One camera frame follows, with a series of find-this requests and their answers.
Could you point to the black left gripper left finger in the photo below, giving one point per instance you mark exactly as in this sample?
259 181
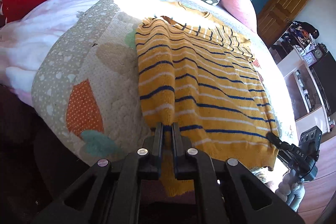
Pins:
108 192

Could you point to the small desk clock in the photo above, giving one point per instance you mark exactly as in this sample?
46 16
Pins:
309 58

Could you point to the wooden drawer cabinet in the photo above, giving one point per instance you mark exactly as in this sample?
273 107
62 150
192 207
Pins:
320 191

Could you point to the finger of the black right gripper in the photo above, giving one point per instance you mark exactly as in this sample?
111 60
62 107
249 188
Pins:
278 143

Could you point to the pink ribbed pillow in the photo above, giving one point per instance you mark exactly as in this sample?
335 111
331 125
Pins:
233 1

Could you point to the yellow striped knit sweater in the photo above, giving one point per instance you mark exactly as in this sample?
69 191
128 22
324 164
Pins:
196 71

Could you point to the patchwork heart quilt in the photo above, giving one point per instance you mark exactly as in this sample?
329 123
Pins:
86 89

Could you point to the black television screen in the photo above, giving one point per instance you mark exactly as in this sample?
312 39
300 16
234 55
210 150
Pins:
324 69

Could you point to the cluttered white shelf unit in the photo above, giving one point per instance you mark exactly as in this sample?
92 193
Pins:
305 91

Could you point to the white gloved hand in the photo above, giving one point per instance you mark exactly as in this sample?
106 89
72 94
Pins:
291 190

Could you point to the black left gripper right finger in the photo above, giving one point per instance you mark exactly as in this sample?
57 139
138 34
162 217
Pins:
226 191

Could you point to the white pink bed sheet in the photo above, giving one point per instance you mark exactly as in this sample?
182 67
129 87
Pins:
25 43

